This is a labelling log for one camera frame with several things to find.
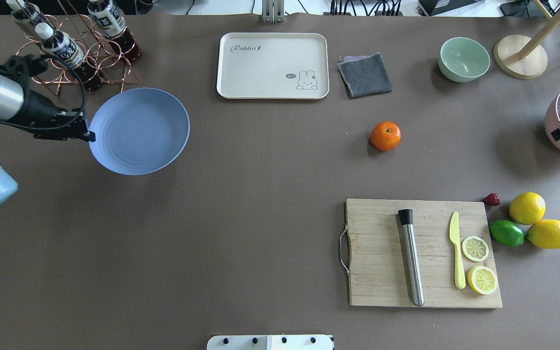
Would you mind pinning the wooden cutting board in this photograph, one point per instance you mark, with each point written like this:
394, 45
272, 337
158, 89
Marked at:
377, 267

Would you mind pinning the lemon slice upper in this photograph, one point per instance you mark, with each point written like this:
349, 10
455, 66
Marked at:
475, 249

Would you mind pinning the green bowl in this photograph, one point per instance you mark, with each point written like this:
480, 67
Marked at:
463, 60

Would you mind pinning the orange fruit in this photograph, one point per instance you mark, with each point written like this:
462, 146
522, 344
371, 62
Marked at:
385, 136

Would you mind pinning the wooden stand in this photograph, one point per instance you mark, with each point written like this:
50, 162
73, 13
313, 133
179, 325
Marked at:
523, 57

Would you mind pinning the lemon slice lower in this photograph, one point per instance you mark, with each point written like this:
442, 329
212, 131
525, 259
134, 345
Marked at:
482, 280

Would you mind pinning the red strawberry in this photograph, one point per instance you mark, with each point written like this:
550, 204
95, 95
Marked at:
493, 200

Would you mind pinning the copper wire bottle rack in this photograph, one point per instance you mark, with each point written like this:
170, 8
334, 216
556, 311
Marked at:
72, 17

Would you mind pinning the yellow lemon right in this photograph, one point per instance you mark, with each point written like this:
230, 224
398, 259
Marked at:
545, 234

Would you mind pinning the tea bottle left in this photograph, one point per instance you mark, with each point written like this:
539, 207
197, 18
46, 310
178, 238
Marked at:
27, 16

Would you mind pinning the white control box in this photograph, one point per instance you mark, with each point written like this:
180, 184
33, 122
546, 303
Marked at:
272, 342

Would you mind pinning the tea bottle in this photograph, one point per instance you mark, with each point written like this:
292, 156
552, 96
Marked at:
27, 16
60, 44
111, 24

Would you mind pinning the tea bottle front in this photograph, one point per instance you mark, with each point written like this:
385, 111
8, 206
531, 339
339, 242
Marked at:
60, 44

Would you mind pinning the tea bottle right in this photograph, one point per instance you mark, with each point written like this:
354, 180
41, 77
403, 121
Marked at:
111, 24

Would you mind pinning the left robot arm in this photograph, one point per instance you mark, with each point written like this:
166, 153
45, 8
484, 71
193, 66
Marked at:
23, 108

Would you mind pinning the cream rabbit tray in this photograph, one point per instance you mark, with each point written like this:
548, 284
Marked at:
273, 66

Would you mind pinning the grey folded cloth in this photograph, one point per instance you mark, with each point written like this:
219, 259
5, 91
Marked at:
365, 75

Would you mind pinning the yellow lemon upper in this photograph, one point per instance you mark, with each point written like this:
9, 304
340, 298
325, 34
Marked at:
527, 208

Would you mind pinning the lemon slice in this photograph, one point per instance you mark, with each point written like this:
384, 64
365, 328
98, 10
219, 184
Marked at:
475, 249
482, 280

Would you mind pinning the metal bracket at table edge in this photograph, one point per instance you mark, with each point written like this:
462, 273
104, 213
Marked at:
273, 11

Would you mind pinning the steel muddler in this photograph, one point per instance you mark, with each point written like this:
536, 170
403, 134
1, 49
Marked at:
412, 257

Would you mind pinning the yellow plastic knife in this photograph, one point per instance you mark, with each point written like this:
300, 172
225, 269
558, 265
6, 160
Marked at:
454, 237

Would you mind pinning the blue plate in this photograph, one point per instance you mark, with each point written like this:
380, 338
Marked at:
139, 131

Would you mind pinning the green lime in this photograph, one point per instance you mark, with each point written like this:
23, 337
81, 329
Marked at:
507, 233

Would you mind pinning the yellow lemon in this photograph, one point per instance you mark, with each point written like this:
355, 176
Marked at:
545, 234
527, 208

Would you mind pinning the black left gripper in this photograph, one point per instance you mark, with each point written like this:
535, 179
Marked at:
38, 113

